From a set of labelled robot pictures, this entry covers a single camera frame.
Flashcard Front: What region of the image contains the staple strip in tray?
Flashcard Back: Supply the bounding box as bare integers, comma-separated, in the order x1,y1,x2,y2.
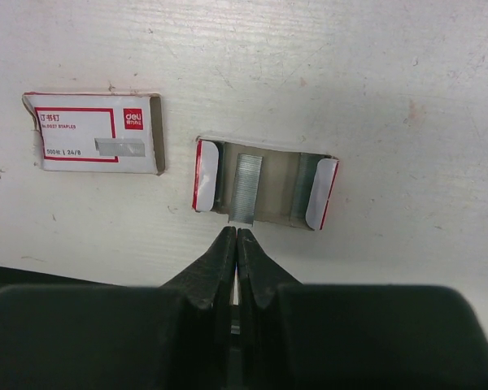
229,154,263,225

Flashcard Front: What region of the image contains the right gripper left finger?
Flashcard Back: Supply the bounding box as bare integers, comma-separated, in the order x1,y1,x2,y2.
0,227,237,389

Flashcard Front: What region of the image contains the open staple box tray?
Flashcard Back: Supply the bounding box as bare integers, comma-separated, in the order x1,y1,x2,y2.
192,136,340,231

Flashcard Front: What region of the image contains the red white staple box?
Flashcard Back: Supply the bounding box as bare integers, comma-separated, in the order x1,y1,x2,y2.
22,92,166,176

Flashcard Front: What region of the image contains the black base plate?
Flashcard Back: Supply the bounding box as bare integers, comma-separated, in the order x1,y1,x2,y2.
0,266,177,312

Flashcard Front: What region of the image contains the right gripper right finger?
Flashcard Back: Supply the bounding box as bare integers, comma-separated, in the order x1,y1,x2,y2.
237,229,488,389

